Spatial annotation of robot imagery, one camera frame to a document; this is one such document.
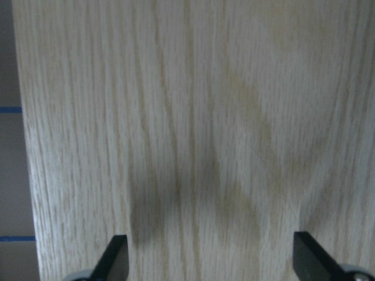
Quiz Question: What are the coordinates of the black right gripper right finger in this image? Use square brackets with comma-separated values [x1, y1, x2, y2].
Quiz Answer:
[293, 231, 352, 281]

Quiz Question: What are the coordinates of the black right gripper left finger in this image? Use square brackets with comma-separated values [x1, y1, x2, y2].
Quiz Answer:
[88, 235, 129, 281]

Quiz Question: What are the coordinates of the light wooden drawer cabinet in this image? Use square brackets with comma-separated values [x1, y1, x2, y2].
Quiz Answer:
[12, 1, 374, 280]

